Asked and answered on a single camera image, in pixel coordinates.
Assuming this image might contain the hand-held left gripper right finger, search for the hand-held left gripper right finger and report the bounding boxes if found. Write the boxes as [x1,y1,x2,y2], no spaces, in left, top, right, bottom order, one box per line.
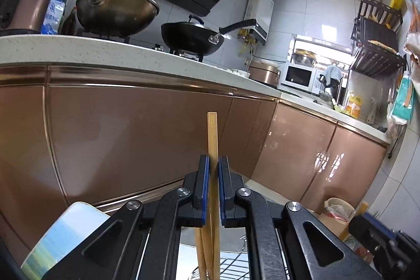
[218,155,384,280]

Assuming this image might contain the blue white salt bag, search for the blue white salt bag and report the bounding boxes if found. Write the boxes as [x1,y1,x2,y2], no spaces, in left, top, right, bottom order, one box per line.
[41,0,68,34]

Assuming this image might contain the black wok with lid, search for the black wok with lid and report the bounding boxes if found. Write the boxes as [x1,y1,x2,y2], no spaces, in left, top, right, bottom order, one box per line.
[160,15,256,57]

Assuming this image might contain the black wall rack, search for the black wall rack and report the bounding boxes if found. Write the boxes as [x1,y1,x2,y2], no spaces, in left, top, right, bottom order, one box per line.
[349,0,407,80]

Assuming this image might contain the teal tissue pack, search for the teal tissue pack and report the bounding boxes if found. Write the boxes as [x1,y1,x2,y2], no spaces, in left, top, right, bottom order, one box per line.
[392,72,416,125]

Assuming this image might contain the yellow oil bottle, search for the yellow oil bottle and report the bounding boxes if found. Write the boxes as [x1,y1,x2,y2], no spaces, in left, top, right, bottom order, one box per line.
[344,91,363,118]

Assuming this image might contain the brown base cabinets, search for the brown base cabinets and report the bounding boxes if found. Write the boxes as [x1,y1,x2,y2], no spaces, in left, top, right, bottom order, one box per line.
[0,65,388,267]

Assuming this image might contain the dark sauce bottle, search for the dark sauce bottle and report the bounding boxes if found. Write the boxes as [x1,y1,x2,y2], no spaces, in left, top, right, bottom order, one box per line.
[61,7,78,35]

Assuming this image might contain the white water heater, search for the white water heater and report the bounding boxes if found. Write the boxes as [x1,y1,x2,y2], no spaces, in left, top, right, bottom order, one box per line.
[244,0,274,46]

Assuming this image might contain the steel pot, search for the steel pot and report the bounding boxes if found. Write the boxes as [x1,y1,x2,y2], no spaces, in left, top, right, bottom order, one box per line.
[292,49,317,66]

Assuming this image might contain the hanging plastic bags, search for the hanging plastic bags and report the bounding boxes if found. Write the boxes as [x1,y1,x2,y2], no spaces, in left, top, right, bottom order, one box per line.
[403,4,420,71]

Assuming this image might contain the white kitchen countertop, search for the white kitchen countertop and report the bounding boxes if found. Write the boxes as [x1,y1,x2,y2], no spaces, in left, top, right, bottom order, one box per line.
[0,34,391,144]

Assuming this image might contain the gas stove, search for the gas stove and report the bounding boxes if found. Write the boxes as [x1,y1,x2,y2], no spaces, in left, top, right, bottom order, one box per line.
[77,27,204,62]

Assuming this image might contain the wire utensil holder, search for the wire utensil holder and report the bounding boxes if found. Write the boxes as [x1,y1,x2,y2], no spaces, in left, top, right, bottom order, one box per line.
[193,254,260,280]

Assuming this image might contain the white spray bottle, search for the white spray bottle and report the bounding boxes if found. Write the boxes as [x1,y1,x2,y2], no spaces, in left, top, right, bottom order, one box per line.
[366,98,378,126]

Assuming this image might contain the blue grey towel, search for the blue grey towel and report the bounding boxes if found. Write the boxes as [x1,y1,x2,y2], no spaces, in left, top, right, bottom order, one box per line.
[318,65,343,87]

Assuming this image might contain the white plate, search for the white plate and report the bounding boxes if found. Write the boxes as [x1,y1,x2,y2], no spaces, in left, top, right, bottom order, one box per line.
[223,67,251,79]

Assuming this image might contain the white microwave oven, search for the white microwave oven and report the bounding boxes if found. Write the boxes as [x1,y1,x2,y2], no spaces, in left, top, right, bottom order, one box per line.
[280,62,317,93]

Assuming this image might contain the tan bamboo chopstick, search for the tan bamboo chopstick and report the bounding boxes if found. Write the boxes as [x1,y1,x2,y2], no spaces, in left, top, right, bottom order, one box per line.
[195,226,212,280]
[207,112,221,280]

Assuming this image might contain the beige trash bin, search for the beige trash bin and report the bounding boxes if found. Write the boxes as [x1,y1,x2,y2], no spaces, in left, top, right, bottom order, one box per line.
[317,197,356,239]

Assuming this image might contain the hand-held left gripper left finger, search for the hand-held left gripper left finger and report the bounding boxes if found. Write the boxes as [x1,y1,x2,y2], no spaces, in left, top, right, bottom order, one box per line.
[43,155,210,280]

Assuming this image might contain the brown rice cooker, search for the brown rice cooker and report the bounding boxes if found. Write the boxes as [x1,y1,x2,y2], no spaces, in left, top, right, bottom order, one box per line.
[248,61,282,86]

